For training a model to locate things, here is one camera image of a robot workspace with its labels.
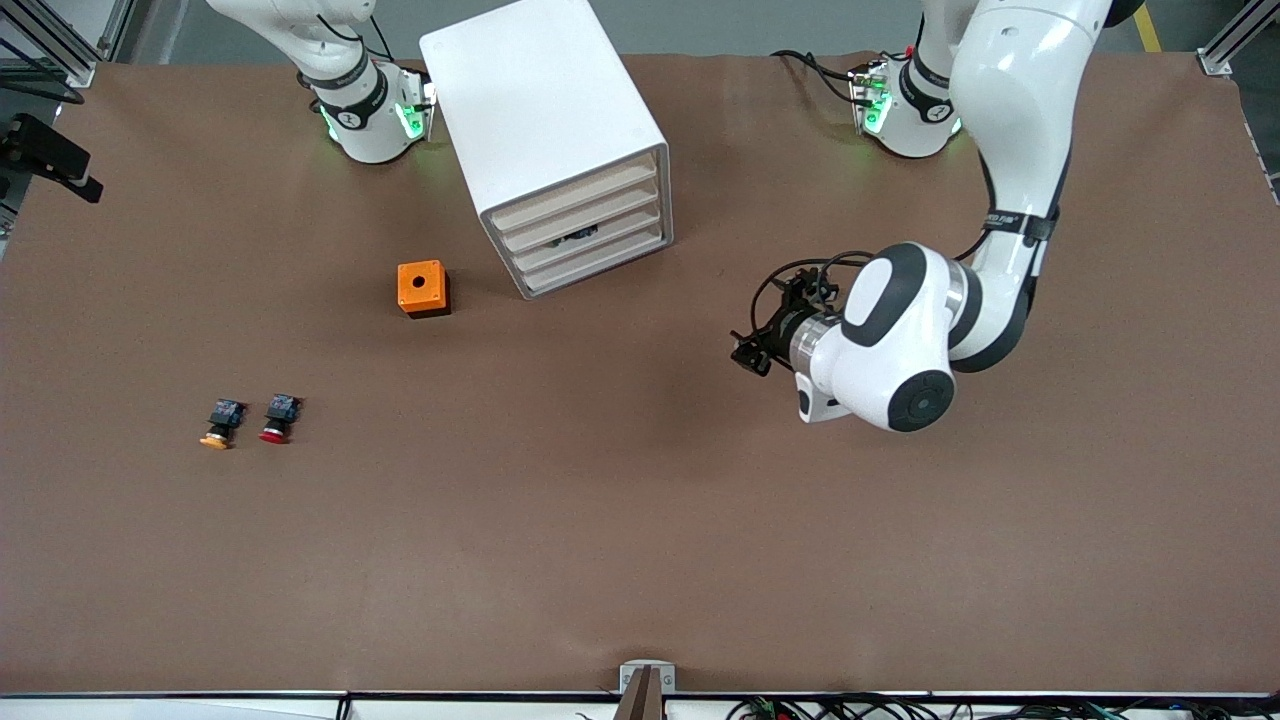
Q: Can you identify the beige cabinet drawer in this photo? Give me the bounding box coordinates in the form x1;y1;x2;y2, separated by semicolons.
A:
500;175;663;257
490;152;661;236
521;220;668;297
511;198;665;277

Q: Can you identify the yellow push button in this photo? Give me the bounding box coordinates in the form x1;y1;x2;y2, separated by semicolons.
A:
199;398;248;451

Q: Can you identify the white drawer cabinet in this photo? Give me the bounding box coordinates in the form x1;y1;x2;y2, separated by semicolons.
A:
418;0;676;301

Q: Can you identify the red push button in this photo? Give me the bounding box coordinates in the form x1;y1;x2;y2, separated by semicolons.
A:
259;393;303;445

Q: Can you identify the brown table mat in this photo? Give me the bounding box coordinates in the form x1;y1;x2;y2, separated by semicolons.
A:
0;50;1280;696

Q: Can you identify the white table edge strip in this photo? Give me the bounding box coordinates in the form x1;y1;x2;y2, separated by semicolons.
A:
0;690;1280;720

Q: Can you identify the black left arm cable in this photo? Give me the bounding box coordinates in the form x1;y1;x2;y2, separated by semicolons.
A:
748;250;881;336

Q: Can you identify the aluminium frame profile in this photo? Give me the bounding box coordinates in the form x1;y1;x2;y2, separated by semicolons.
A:
0;10;101;89
95;0;136;61
1197;0;1280;79

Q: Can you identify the black base power cable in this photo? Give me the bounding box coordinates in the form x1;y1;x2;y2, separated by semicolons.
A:
770;48;863;106

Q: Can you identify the grey metal table bracket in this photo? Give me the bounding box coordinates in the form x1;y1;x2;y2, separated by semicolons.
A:
619;660;677;695

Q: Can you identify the orange button enclosure box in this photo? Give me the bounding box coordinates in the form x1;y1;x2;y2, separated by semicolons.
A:
397;259;451;319

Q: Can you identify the brown vertical post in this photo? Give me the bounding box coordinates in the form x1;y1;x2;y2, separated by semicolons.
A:
612;668;668;720

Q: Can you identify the tangled black cable bundle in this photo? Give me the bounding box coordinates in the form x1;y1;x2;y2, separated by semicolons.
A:
725;693;1280;720

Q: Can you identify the grey perforated table rail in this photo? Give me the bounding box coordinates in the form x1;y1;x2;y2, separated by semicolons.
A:
1238;85;1280;206

